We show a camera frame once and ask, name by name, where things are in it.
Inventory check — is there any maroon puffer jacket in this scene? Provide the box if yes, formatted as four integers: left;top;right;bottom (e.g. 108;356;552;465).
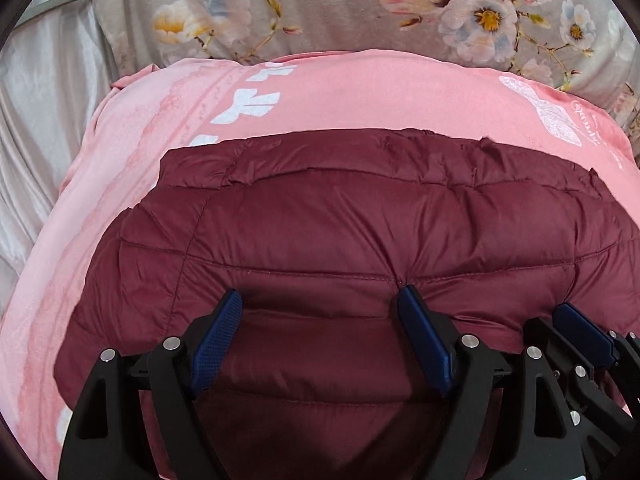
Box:
53;129;639;479

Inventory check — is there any pink printed blanket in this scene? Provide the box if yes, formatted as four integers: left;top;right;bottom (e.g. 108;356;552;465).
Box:
1;61;639;479

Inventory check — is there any white satin curtain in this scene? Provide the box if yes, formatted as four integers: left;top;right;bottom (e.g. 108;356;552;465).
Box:
1;0;117;304

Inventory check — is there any grey floral bed sheet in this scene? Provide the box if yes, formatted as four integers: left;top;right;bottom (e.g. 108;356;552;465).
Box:
92;0;639;188

